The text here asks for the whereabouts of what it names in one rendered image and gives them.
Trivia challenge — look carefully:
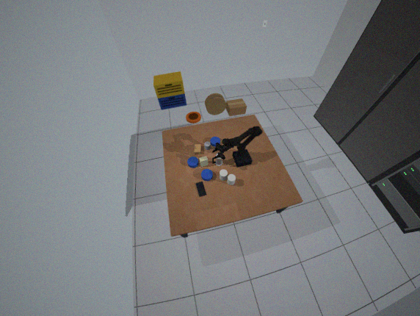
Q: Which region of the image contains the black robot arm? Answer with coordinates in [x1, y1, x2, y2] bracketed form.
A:
[217, 126, 263, 157]

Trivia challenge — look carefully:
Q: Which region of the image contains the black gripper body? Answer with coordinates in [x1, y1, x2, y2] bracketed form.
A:
[216, 143, 228, 159]

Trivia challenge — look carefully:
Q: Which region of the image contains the blue short cylinder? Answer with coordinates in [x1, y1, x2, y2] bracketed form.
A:
[201, 169, 213, 181]
[187, 157, 198, 168]
[210, 137, 220, 147]

